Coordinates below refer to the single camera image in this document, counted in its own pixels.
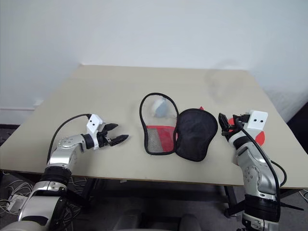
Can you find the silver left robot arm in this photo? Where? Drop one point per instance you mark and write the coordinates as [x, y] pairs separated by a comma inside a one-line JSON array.
[[61, 154]]

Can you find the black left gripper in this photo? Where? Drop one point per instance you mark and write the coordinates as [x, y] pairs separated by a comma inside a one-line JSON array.
[[103, 139]]

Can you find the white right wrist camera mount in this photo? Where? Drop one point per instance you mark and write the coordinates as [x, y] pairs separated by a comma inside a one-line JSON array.
[[258, 120]]

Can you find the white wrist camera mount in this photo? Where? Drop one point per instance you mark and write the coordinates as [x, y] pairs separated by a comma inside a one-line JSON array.
[[93, 123], [258, 120]]

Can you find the white power strip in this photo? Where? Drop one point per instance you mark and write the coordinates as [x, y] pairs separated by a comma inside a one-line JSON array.
[[15, 204]]

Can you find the black mesh zip pouch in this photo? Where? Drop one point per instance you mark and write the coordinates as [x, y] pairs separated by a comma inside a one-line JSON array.
[[195, 134]]

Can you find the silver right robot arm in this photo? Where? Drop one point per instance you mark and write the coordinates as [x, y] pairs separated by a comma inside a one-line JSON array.
[[255, 168]]

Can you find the white and blue ball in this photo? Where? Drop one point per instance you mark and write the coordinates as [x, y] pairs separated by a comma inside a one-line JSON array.
[[160, 108]]

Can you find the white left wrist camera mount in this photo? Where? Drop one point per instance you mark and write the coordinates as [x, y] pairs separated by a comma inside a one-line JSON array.
[[93, 123]]

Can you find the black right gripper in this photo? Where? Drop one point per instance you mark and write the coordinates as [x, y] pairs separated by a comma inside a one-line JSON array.
[[240, 119]]

